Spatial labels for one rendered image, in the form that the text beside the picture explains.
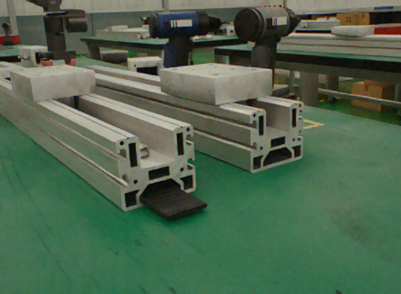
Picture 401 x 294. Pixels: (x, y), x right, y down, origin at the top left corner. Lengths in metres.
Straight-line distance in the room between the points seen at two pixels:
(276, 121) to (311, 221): 0.22
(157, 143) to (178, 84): 0.18
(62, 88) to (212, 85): 0.28
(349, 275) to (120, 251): 0.21
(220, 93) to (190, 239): 0.26
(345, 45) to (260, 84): 1.60
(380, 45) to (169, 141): 1.68
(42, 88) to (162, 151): 0.30
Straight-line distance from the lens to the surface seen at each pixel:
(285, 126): 0.64
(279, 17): 0.86
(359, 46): 2.21
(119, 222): 0.49
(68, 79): 0.80
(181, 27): 1.06
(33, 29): 12.40
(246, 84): 0.66
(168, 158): 0.54
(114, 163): 0.50
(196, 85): 0.67
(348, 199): 0.54
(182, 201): 0.50
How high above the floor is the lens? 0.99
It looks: 17 degrees down
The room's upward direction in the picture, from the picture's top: 3 degrees counter-clockwise
